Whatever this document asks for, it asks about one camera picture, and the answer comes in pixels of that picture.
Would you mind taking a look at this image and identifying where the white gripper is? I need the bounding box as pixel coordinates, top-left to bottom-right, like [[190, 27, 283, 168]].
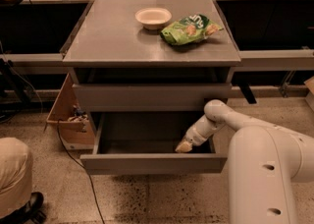
[[175, 115, 224, 153]]

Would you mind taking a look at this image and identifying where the grey drawer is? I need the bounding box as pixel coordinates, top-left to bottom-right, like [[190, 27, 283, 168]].
[[80, 111, 227, 175], [73, 84, 232, 112]]

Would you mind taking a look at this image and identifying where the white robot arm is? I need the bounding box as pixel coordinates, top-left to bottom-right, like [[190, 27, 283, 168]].
[[176, 100, 314, 224]]

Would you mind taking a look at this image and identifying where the grey top drawer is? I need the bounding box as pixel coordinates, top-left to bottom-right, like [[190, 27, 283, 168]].
[[73, 84, 232, 112]]

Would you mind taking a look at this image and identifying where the grey drawer cabinet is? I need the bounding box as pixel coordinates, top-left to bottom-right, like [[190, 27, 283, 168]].
[[63, 0, 240, 175]]

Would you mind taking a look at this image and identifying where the wooden box on floor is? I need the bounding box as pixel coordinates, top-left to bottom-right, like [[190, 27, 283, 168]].
[[46, 75, 95, 150]]

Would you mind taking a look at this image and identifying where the green chip bag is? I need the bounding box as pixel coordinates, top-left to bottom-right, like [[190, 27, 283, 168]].
[[160, 14, 223, 46]]

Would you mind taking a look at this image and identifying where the white bowl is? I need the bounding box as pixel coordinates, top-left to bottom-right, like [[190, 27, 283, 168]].
[[135, 8, 172, 30]]

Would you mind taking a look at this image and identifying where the black shoe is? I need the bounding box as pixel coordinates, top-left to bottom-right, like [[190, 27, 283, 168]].
[[0, 192, 46, 224]]

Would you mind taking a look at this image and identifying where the person's beige trouser leg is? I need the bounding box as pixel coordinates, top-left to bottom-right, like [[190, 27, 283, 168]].
[[0, 138, 33, 218]]

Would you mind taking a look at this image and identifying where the black floor cable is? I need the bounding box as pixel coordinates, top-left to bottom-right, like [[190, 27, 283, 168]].
[[56, 119, 106, 224]]

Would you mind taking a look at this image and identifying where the grey metal rail frame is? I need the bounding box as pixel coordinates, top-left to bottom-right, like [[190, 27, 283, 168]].
[[3, 0, 313, 74]]

